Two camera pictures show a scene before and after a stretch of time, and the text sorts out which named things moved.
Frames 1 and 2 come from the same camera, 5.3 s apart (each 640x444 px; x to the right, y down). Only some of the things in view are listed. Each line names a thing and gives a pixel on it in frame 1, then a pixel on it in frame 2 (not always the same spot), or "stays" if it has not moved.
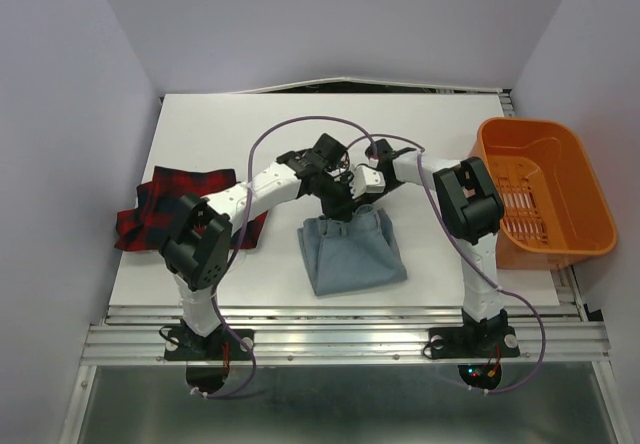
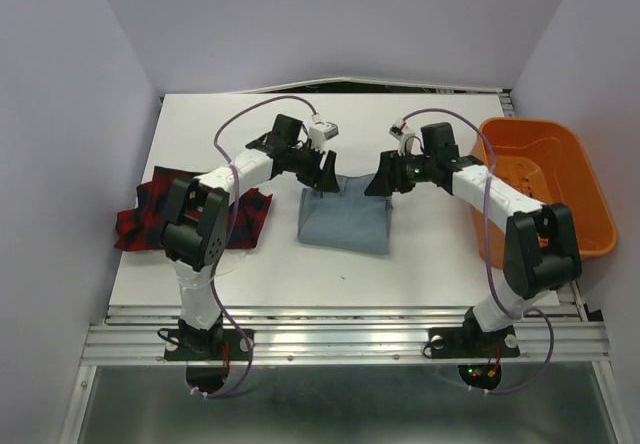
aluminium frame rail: (346, 335) stays
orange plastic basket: (555, 207) stays
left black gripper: (341, 210) to (324, 179)
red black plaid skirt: (142, 223) stays
